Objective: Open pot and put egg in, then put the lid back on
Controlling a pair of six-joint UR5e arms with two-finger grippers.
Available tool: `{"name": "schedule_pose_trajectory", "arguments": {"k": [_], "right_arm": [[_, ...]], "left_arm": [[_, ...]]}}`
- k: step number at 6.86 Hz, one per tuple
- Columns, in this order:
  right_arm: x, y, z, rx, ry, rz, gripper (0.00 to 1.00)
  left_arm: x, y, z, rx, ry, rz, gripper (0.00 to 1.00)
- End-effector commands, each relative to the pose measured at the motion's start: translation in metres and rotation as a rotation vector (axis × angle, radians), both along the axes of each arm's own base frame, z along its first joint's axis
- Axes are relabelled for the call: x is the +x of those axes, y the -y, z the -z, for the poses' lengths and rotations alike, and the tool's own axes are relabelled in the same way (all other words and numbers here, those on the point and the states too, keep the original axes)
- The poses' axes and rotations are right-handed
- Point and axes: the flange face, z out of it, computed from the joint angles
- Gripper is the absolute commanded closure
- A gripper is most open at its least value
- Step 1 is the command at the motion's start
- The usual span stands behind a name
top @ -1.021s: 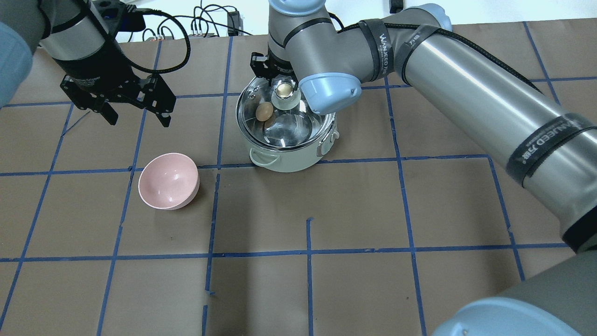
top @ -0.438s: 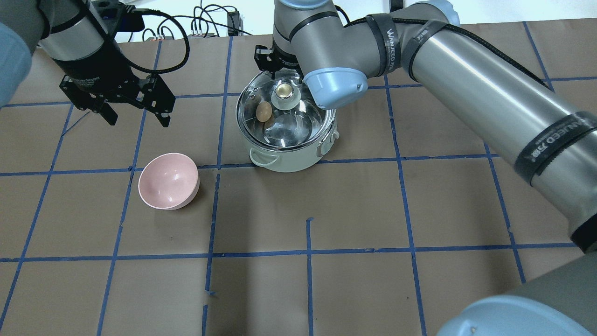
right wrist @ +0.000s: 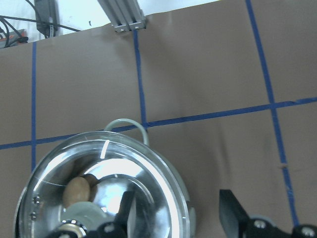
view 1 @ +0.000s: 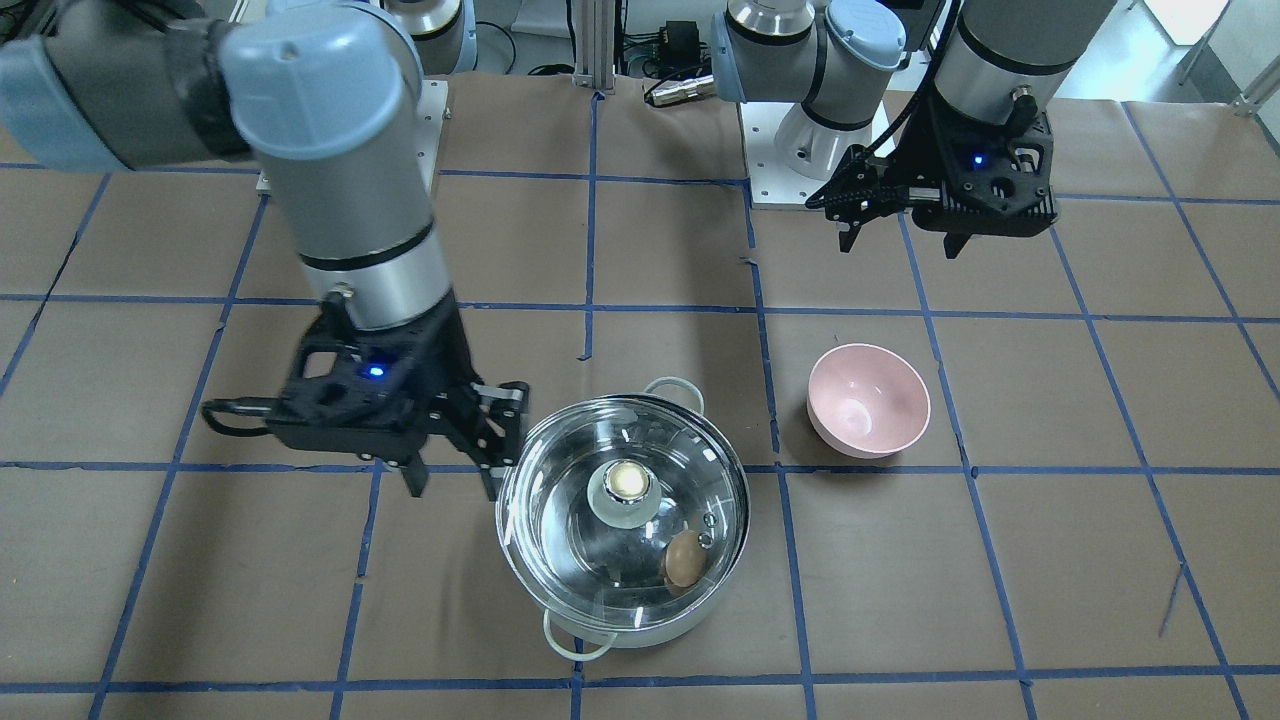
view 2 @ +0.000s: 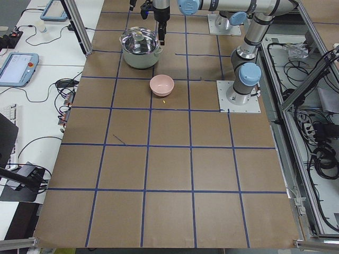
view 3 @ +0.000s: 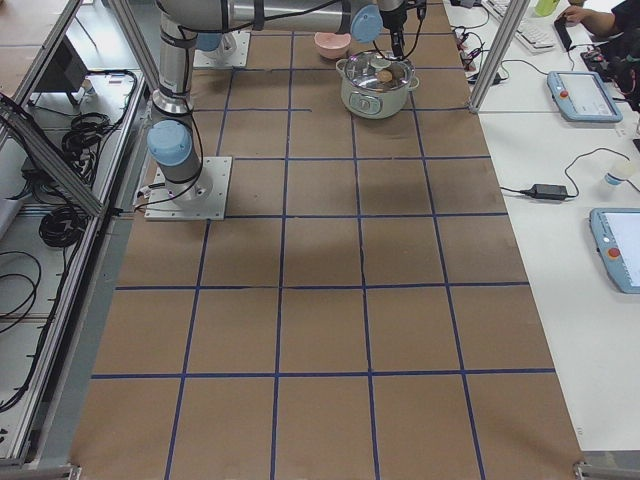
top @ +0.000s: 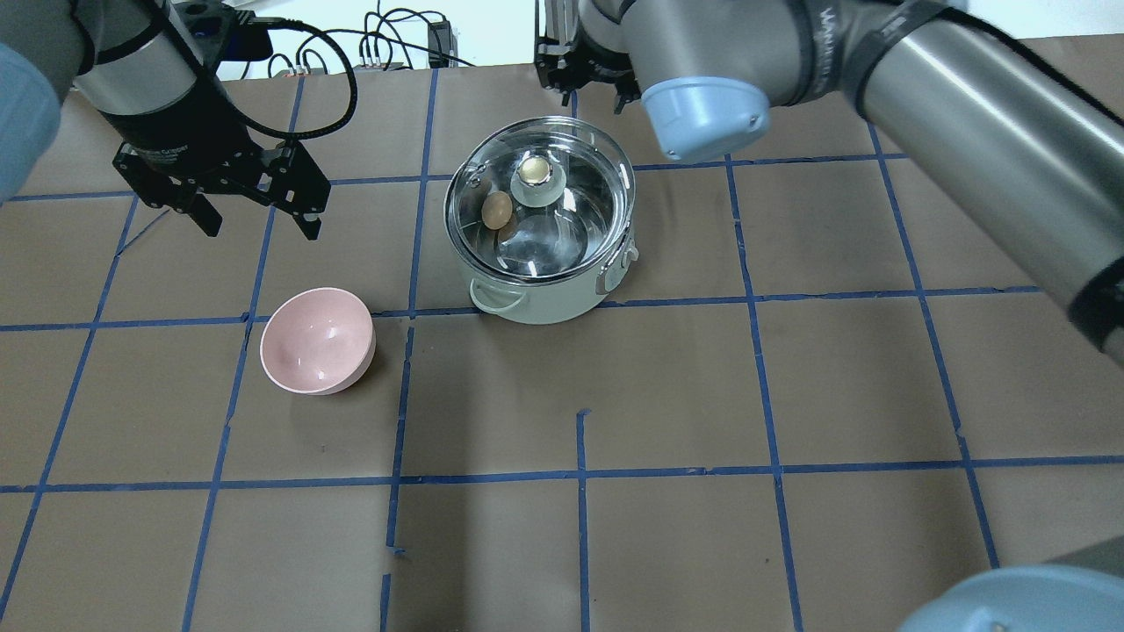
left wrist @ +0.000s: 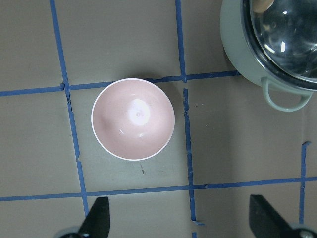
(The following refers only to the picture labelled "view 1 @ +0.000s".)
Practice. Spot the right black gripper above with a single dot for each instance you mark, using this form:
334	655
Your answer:
447	358

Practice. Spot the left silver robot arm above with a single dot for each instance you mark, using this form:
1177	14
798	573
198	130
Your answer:
835	58

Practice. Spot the aluminium frame post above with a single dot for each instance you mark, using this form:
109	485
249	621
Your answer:
594	30

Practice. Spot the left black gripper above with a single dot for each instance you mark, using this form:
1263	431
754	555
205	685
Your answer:
921	152

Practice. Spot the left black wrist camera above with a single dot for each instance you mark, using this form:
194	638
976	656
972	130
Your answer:
857	191

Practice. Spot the pink bowl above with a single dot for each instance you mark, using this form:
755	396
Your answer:
866	401

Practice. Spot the brown egg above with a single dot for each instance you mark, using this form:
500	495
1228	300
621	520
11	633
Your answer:
685	560

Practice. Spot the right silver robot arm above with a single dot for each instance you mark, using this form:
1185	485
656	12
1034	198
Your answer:
130	85

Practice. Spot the silver cable connector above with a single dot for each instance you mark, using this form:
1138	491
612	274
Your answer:
673	92

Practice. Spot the glass pot lid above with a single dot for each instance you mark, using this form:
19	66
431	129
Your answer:
622	510

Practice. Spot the pale green steel pot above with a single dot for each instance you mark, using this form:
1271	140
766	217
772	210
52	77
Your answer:
625	530

